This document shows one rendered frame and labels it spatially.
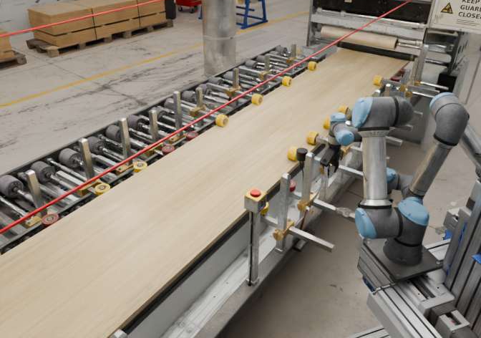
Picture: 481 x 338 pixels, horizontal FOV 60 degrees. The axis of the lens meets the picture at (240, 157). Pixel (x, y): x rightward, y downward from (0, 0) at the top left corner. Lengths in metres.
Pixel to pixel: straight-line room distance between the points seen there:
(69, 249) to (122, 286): 0.36
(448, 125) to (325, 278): 1.64
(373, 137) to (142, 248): 1.11
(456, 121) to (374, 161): 0.37
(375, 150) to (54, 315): 1.36
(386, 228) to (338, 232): 1.84
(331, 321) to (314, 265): 0.47
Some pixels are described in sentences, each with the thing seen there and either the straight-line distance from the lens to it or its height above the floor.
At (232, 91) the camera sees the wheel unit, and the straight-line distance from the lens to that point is 3.33.
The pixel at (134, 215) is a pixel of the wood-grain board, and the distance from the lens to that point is 2.17.
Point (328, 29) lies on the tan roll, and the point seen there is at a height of 1.08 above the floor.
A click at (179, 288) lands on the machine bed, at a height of 0.79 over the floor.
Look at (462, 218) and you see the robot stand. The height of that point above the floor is 1.22.
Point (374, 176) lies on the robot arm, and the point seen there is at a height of 1.38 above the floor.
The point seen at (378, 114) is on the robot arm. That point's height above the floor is 1.58.
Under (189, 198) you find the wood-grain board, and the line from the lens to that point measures 2.24.
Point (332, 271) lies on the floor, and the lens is 3.15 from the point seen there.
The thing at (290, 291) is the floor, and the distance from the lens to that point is 2.98.
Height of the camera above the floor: 2.25
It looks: 32 degrees down
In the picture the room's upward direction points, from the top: 1 degrees clockwise
